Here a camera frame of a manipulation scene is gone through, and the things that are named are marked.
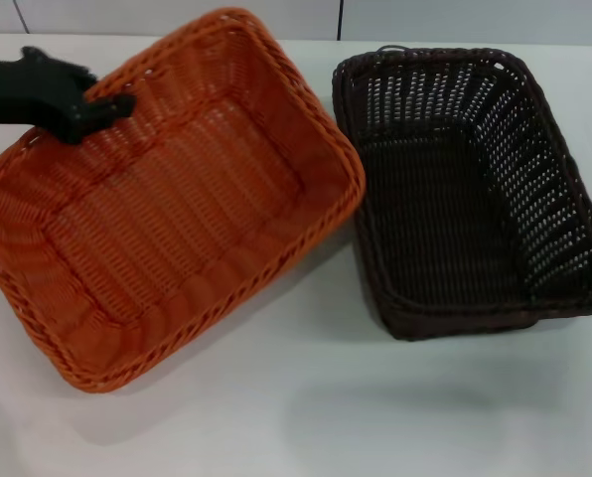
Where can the dark brown woven plastic basket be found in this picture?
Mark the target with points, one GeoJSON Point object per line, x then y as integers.
{"type": "Point", "coordinates": [440, 223]}

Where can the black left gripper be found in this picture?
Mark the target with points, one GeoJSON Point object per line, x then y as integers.
{"type": "Point", "coordinates": [23, 92]}

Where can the black vertical wall strip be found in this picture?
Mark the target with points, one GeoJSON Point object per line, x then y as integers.
{"type": "Point", "coordinates": [340, 20]}

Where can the orange woven plastic basket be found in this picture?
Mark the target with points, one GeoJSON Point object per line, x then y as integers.
{"type": "Point", "coordinates": [177, 223]}

